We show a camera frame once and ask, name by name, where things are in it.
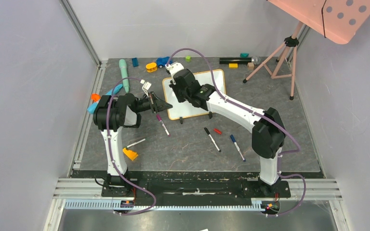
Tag orange toy piece left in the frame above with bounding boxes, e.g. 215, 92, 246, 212
91, 93, 101, 102

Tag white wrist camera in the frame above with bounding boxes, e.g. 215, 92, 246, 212
140, 79, 152, 97
165, 62, 184, 85

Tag mint green toy tube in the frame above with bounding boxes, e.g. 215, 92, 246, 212
119, 59, 130, 93

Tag black cylinder tube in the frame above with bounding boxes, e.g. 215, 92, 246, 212
219, 57, 253, 64

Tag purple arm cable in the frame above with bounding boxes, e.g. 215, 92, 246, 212
106, 77, 158, 217
166, 48, 307, 218

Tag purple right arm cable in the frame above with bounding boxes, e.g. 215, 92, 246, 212
166, 48, 307, 218

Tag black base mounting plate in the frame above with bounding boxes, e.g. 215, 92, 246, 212
71, 170, 291, 206

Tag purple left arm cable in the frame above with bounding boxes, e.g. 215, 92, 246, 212
106, 77, 158, 217

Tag black capped whiteboard marker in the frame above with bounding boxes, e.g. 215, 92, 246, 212
204, 127, 221, 152

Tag green capped whiteboard marker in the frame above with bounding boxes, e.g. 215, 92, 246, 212
119, 138, 146, 150

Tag blue capped whiteboard marker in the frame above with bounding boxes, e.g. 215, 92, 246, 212
230, 134, 246, 162

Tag beige wooden cube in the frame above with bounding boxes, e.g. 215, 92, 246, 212
247, 63, 255, 70

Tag light blue toy tube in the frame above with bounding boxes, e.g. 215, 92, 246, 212
87, 84, 123, 115

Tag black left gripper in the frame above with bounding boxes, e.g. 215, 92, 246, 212
135, 91, 173, 114

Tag teal block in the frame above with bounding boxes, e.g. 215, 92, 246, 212
240, 53, 249, 58

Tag white comb cable duct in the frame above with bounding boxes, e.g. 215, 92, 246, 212
64, 199, 265, 212

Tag pink perforated board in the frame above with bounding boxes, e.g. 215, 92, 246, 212
269, 0, 370, 45

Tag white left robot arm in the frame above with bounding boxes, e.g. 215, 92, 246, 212
93, 91, 173, 196

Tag white whiteboard orange frame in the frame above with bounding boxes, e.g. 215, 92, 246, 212
162, 69, 226, 120

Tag purple capped whiteboard marker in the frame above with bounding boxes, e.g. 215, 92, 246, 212
156, 114, 171, 137

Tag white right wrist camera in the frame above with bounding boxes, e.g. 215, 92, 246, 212
165, 62, 184, 85

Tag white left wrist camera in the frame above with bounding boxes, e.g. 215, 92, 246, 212
140, 79, 152, 97

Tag pink tripod stand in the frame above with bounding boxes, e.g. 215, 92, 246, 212
242, 21, 304, 101

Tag dark blue block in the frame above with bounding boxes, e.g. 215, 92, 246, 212
132, 58, 139, 67

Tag blue toy car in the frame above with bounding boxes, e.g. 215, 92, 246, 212
156, 56, 172, 68

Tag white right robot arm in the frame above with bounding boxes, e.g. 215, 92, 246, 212
167, 66, 286, 196

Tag yellow oval toy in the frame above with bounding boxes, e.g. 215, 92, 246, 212
145, 62, 158, 73

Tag clear plastic ball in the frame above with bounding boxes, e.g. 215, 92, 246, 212
251, 56, 261, 65

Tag orange wedge block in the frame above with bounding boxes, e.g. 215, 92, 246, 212
123, 148, 138, 161

